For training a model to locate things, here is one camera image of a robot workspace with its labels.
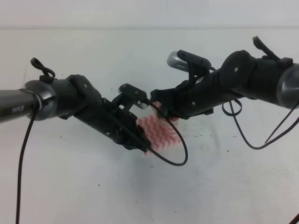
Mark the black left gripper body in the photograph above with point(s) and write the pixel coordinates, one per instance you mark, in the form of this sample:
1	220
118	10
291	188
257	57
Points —
104	116

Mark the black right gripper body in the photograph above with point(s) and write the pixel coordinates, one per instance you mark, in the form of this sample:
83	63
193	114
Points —
199	96

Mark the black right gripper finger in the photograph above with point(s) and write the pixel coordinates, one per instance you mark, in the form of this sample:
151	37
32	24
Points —
163	96
171	113

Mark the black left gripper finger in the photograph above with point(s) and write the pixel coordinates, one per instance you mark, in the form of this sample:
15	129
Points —
137	143
139	131

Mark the pink white striped towel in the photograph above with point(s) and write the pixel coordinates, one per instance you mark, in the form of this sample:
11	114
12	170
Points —
158	131

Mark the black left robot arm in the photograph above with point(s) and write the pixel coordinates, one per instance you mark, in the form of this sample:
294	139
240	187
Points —
74	96

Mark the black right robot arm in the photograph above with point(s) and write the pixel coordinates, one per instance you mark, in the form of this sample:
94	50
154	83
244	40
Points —
269	78

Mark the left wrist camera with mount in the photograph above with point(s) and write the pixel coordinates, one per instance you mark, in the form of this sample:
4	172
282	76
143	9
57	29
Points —
129	96

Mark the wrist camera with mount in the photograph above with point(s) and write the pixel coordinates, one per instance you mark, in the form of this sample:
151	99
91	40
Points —
196	66
129	96

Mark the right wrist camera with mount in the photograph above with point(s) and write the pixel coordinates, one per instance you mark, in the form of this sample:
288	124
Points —
196	66

